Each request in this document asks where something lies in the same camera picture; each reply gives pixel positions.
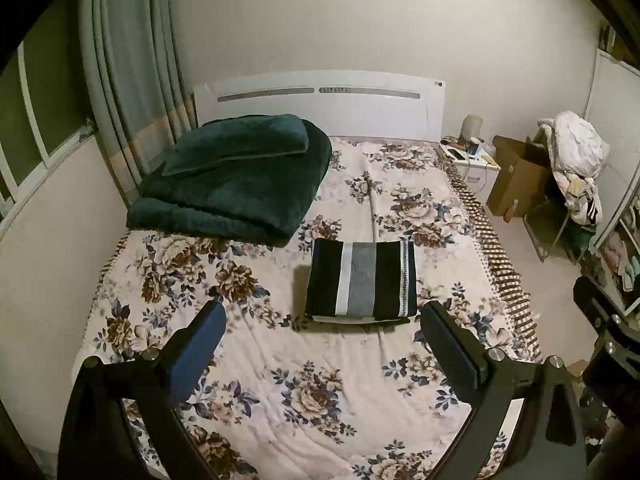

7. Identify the white bed headboard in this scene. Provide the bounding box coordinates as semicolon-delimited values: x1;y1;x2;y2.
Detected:
194;70;446;142

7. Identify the black striped patterned sweater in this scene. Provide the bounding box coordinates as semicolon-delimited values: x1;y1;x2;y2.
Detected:
305;238;418;324

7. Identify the pile of white clothes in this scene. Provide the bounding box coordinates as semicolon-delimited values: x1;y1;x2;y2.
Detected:
535;110;610;226

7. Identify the brown cardboard box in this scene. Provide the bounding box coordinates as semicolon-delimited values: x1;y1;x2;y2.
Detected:
487;136;551;217

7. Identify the white bedside table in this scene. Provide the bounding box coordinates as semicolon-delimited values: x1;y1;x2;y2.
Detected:
440;136;501;204

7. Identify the white framed window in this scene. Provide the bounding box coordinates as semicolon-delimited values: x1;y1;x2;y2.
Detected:
0;39;97;226

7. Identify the metal frame chair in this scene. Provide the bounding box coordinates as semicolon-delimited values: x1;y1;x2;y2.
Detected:
523;198;596;263

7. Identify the beige bedside lamp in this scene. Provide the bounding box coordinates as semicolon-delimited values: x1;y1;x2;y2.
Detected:
460;114;484;142

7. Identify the grey window curtain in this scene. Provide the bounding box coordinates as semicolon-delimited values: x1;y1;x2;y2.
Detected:
79;0;196;204

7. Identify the floral bed blanket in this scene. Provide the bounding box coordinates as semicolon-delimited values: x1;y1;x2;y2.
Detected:
79;139;540;479

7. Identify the white wardrobe shelf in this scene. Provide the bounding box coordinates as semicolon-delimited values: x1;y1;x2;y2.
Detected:
582;47;639;316

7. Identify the dark green folded blanket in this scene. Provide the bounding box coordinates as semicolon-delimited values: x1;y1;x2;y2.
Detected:
127;114;332;245

